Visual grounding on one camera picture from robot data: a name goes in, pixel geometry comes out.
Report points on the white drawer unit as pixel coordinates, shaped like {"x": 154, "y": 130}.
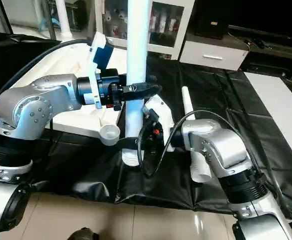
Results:
{"x": 213, "y": 55}

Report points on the teal floor stand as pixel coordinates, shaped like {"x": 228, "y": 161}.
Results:
{"x": 48, "y": 24}

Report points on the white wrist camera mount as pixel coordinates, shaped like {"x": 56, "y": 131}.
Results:
{"x": 93, "y": 70}
{"x": 161, "y": 117}

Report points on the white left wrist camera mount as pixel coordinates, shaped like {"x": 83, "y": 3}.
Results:
{"x": 93, "y": 70}

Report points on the black box device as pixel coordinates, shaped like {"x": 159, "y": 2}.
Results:
{"x": 212, "y": 25}

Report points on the white plastic table top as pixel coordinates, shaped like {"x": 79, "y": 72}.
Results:
{"x": 80, "y": 120}

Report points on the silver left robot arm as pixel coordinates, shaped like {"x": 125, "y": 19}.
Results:
{"x": 30, "y": 110}

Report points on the black plastic mat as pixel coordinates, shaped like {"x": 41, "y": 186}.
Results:
{"x": 266, "y": 140}

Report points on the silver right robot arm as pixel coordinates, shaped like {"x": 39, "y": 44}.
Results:
{"x": 221, "y": 150}

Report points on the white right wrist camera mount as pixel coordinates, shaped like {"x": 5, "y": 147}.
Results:
{"x": 161, "y": 117}

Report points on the white glass door cabinet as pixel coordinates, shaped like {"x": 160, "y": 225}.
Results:
{"x": 166, "y": 30}

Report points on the white plastic table leg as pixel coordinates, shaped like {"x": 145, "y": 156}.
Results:
{"x": 138, "y": 40}
{"x": 64, "y": 20}
{"x": 188, "y": 100}

